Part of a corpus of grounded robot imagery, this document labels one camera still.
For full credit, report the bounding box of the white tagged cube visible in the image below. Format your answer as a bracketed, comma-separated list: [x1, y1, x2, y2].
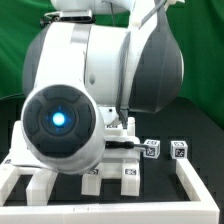
[143, 139, 160, 159]
[170, 141, 188, 159]

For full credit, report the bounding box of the grey mounted camera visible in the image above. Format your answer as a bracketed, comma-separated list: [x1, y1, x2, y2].
[40, 10, 94, 24]

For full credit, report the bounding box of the white chair back ladder part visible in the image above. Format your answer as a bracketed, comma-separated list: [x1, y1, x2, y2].
[0, 121, 57, 206]

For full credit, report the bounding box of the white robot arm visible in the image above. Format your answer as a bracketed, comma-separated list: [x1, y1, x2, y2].
[21, 0, 184, 174]

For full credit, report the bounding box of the white threaded peg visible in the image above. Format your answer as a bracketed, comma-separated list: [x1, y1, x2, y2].
[127, 117, 135, 136]

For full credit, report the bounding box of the white frame wall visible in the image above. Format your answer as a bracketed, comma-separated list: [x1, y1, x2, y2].
[0, 159, 220, 224]

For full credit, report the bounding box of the black cable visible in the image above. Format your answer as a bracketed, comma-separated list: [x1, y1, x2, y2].
[104, 140, 151, 153]

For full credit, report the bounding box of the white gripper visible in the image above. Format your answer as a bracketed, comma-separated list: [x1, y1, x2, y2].
[99, 106, 127, 129]

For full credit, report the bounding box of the white chair seat plate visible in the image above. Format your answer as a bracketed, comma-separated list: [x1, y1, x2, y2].
[94, 127, 140, 179]

